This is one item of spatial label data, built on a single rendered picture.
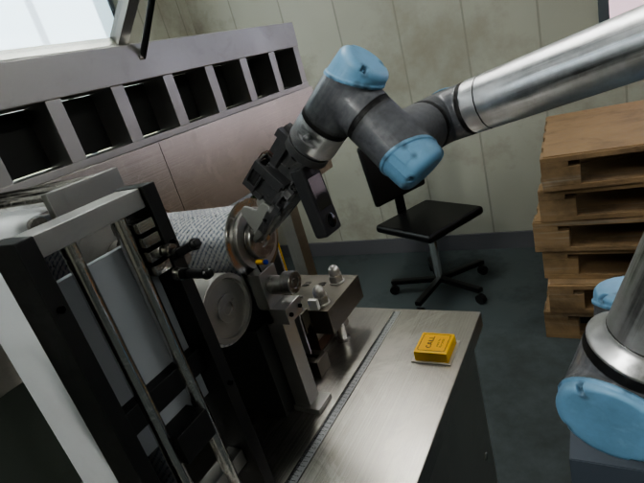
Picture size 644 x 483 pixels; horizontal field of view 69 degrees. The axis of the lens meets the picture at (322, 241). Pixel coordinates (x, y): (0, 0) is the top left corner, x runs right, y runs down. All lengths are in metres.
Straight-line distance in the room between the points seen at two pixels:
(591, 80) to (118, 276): 0.57
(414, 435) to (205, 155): 0.83
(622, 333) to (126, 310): 0.53
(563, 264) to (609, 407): 1.85
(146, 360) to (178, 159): 0.70
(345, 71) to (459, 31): 2.61
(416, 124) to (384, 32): 2.73
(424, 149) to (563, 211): 1.72
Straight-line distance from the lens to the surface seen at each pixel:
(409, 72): 3.31
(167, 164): 1.18
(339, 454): 0.88
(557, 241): 2.36
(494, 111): 0.67
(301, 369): 0.93
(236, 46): 1.47
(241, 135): 1.39
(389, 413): 0.92
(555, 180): 2.21
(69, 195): 0.62
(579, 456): 0.84
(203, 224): 0.88
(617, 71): 0.63
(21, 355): 0.84
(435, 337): 1.04
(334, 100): 0.64
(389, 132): 0.61
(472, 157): 3.33
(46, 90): 1.06
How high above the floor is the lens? 1.51
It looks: 20 degrees down
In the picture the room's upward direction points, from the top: 16 degrees counter-clockwise
